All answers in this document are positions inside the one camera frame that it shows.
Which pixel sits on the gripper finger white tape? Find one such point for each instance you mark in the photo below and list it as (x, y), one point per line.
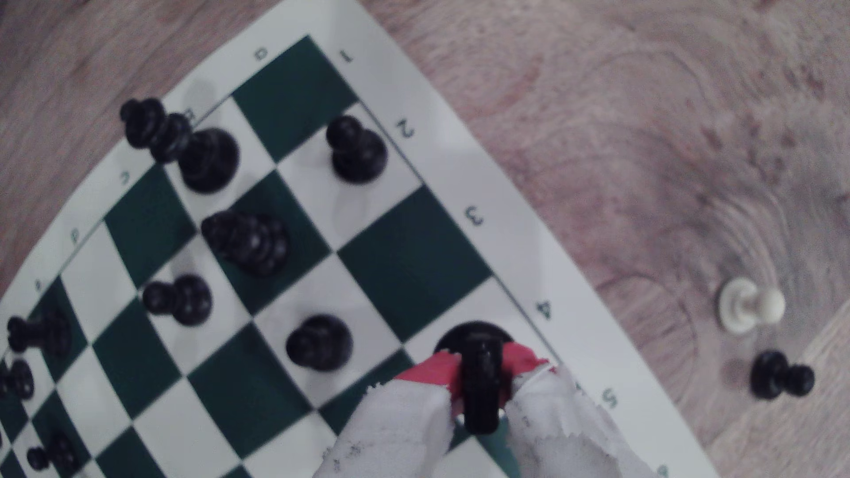
(564, 438)
(398, 431)

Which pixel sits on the black chess king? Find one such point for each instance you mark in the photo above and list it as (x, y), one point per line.
(209, 159)

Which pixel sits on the black chess pawn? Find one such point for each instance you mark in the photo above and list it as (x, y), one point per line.
(770, 375)
(186, 300)
(358, 156)
(319, 344)
(58, 455)

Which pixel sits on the black pawn left edge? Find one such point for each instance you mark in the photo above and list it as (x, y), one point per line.
(18, 380)

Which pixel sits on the green and white chess mat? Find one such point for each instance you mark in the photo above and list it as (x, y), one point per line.
(425, 259)

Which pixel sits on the black chess knight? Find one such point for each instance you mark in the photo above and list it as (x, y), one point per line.
(481, 385)

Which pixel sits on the black chess rook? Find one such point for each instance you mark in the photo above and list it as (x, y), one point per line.
(46, 332)

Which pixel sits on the white chess pawn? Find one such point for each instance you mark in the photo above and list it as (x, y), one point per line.
(740, 305)

